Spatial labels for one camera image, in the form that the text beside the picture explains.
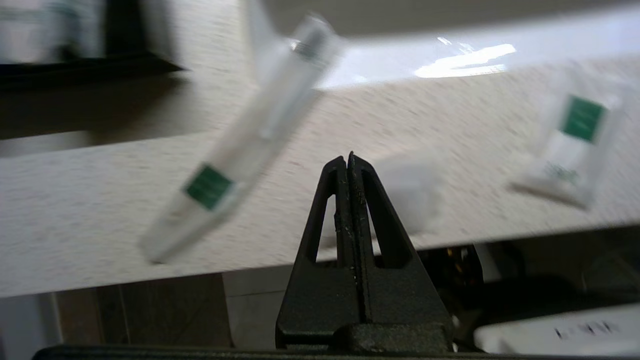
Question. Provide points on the white labelled robot base panel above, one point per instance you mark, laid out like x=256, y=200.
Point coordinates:
x=560, y=332

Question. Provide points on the black pull-out box drawer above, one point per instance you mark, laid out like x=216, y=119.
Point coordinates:
x=100, y=67

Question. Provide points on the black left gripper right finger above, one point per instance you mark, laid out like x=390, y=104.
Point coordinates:
x=405, y=300

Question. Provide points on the long white toothbrush packet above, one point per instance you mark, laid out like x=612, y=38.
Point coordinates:
x=250, y=145

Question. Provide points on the white comb packet green label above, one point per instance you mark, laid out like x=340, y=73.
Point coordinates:
x=575, y=145

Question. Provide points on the wooden vanity cabinet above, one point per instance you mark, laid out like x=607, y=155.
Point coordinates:
x=150, y=310

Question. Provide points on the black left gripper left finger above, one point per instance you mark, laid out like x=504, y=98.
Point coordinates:
x=320, y=300

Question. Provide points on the crumpled white shower cap packet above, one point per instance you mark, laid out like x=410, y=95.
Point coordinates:
x=415, y=195

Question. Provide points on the white ceramic sink basin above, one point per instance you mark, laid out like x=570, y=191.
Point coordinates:
x=475, y=55

